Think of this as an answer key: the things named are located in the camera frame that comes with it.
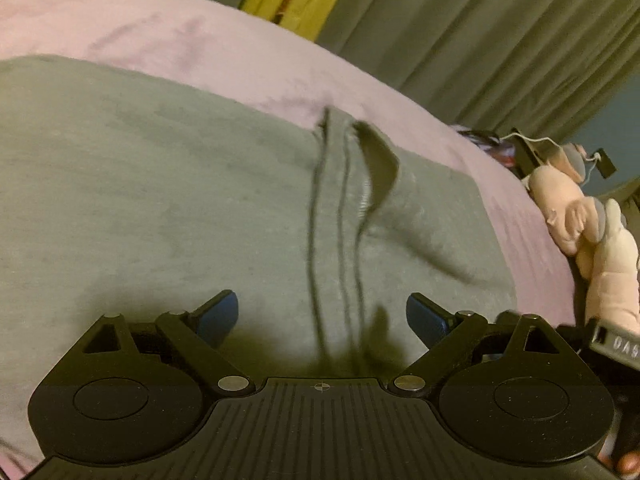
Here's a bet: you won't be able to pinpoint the grey curtain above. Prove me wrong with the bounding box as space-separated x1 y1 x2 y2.
29 0 640 143

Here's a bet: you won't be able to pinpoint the dark items beside bed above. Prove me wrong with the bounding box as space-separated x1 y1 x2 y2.
451 125 617 184

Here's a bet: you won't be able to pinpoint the pink plush toy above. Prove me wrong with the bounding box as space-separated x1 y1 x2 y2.
527 144 639 335

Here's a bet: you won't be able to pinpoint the grey sweatpants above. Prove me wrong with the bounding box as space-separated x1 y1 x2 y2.
1 56 516 455

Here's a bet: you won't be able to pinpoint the right hand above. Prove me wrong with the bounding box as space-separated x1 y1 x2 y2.
598 451 640 480

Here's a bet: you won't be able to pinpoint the pink fleece blanket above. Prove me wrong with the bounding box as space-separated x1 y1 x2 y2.
0 0 576 480

